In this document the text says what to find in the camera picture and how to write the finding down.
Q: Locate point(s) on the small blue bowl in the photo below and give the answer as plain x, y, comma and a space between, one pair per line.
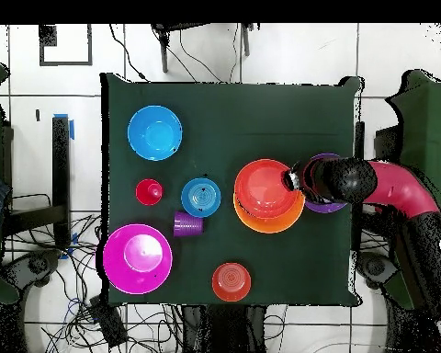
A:
200, 198

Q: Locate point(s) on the large orange bowl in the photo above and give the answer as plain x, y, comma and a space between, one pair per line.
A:
268, 224

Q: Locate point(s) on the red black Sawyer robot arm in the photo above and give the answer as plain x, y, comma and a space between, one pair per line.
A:
397, 187

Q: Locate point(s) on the black metal stand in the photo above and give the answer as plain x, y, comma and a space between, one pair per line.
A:
60, 165

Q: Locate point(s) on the red cup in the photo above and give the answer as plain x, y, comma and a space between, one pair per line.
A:
149, 193

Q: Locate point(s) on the dark green table cloth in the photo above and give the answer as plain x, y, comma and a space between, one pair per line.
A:
205, 95

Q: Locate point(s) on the large pink bowl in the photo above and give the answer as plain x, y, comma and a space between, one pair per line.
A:
137, 259

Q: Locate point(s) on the small red-orange bowl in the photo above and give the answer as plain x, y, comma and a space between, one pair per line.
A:
231, 281

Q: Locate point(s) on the purple cup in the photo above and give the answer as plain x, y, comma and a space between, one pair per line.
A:
187, 224

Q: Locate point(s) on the wide red-orange bowl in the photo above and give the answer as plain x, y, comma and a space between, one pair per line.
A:
261, 187

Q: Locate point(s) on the black power strip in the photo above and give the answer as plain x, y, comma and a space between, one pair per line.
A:
110, 325

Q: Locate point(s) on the large blue bowl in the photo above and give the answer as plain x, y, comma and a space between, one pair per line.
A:
154, 132

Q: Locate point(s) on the wide purple bowl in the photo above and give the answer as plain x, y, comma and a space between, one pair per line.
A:
323, 207

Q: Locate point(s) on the black camera tripod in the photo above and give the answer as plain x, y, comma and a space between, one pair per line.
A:
164, 55

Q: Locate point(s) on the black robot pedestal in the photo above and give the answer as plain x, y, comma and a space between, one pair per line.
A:
224, 323

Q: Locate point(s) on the grey square floor frame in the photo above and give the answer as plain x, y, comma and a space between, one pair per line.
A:
66, 64

